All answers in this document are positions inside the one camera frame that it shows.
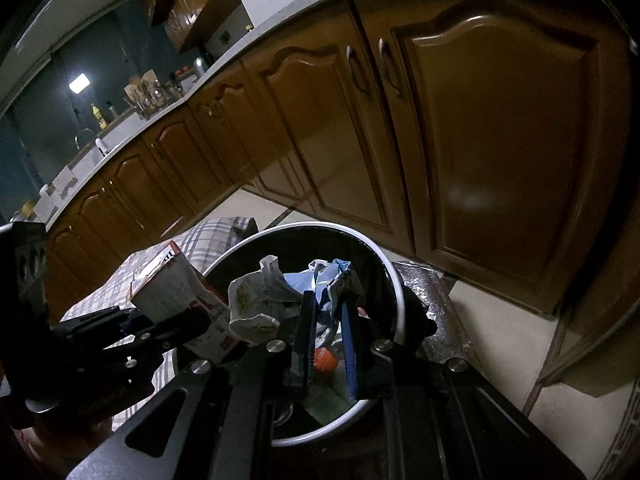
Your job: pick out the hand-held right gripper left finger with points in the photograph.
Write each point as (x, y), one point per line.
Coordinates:
(305, 330)

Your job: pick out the crumpled white printed paper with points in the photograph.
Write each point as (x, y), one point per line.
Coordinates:
(250, 305)

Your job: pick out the brown wall cabinet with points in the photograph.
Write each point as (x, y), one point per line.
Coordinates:
(185, 0)

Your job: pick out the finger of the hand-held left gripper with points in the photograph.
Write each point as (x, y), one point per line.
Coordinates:
(170, 327)
(95, 325)

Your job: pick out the grey kitchen countertop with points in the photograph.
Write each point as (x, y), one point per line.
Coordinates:
(280, 17)

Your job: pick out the dark kitchen window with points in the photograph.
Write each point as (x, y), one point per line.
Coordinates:
(40, 125)

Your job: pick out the dish rack with utensils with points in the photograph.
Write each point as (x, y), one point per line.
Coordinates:
(150, 100)

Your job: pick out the blue grey wrapper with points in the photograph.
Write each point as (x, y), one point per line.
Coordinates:
(335, 275)

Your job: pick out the white and red carton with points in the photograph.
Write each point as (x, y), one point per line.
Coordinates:
(175, 285)

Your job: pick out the row of brown cabinet doors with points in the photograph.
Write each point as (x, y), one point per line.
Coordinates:
(500, 135)

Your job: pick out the black bin with white rim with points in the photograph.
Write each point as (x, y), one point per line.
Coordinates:
(350, 245)

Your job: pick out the white soap bottle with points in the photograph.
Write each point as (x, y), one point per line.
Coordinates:
(101, 147)

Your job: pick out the brown wooden side cabinet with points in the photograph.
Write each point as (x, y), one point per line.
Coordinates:
(600, 340)

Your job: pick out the yellow bottle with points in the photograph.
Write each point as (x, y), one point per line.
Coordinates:
(98, 116)

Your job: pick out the white plastic container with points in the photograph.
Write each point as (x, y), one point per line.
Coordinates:
(50, 200)

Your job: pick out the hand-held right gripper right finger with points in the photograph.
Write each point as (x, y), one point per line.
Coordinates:
(350, 350)

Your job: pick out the silver kettle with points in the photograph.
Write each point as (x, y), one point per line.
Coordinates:
(199, 66)

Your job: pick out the metal faucet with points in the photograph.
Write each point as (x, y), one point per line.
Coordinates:
(84, 135)

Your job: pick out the small orange object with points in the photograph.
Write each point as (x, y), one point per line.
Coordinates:
(326, 360)

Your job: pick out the small red box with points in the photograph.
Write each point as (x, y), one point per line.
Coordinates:
(183, 72)

